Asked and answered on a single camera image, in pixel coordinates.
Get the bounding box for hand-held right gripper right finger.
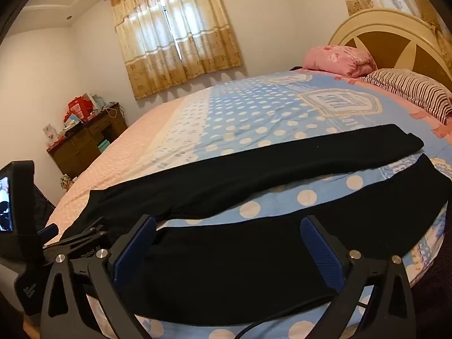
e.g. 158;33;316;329
300;215;414;339

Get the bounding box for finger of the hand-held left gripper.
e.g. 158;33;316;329
42;223;107;255
38;223;59;238

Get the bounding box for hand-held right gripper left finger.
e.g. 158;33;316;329
40;215;158;339

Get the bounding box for black pants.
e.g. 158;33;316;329
58;123;450;327

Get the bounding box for brown wooden desk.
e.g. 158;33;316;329
47;103;128;181

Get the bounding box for red bags on desk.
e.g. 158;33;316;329
64;94;96;122

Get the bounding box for dark maroon cloth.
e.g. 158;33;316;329
417;244;452;339

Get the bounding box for polka dot bed quilt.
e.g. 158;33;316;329
46;67;452;339

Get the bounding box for striped pillow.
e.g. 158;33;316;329
360;68;452;125

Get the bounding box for pink floral pillow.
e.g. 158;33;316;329
304;45;377;77

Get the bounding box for wide beige patterned curtain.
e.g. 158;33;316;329
108;0;244;101

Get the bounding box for cream wooden headboard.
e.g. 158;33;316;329
328;9;452;78

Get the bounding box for black cable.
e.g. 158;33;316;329
231;291;375;339

